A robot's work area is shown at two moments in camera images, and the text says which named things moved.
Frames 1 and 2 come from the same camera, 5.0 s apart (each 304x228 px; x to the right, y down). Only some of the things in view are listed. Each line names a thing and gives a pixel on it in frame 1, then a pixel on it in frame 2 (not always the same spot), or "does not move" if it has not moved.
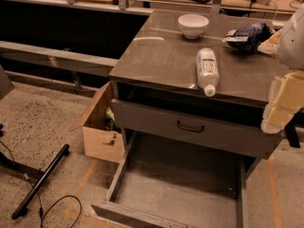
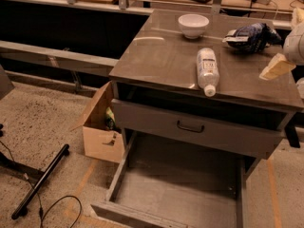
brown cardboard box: x=99 y=142 does not move
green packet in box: x=110 y=123 does not move
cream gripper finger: x=286 y=99 -> x=277 y=66
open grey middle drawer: x=177 y=183 does not move
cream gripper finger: x=272 y=45 -> x=297 y=16
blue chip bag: x=248 y=38 does not move
